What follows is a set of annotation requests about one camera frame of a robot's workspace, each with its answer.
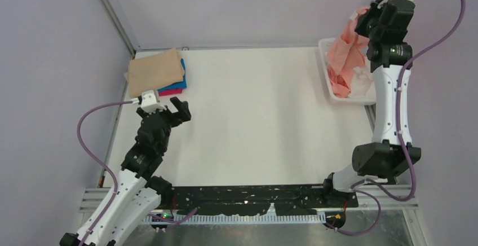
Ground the salmon pink t shirt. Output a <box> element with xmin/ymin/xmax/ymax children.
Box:
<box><xmin>326</xmin><ymin>6</ymin><xmax>369</xmax><ymax>98</ymax></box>

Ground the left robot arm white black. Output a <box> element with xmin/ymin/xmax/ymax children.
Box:
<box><xmin>59</xmin><ymin>95</ymin><xmax>192</xmax><ymax>245</ymax></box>

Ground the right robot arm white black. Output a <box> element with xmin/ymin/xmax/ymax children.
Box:
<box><xmin>322</xmin><ymin>0</ymin><xmax>421</xmax><ymax>207</ymax></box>

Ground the folded blue t shirt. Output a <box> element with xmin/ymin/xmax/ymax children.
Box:
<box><xmin>158</xmin><ymin>73</ymin><xmax>187</xmax><ymax>92</ymax></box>

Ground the white t shirt in basket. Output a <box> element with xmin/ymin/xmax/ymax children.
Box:
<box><xmin>326</xmin><ymin>60</ymin><xmax>375</xmax><ymax>98</ymax></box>

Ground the white plastic laundry basket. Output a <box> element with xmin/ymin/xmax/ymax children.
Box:
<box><xmin>317</xmin><ymin>38</ymin><xmax>376</xmax><ymax>106</ymax></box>

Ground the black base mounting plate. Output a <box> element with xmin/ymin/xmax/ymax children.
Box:
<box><xmin>158</xmin><ymin>184</ymin><xmax>359</xmax><ymax>216</ymax></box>

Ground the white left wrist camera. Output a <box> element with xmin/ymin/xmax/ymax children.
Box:
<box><xmin>140</xmin><ymin>90</ymin><xmax>166</xmax><ymax>113</ymax></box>

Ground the white slotted cable duct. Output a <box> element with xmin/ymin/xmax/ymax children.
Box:
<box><xmin>143</xmin><ymin>214</ymin><xmax>327</xmax><ymax>226</ymax></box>

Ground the left aluminium corner post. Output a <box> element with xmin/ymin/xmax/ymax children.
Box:
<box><xmin>100</xmin><ymin>0</ymin><xmax>140</xmax><ymax>56</ymax></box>

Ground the aluminium frame rail front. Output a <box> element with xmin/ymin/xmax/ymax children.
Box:
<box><xmin>79</xmin><ymin>185</ymin><xmax>419</xmax><ymax>213</ymax></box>

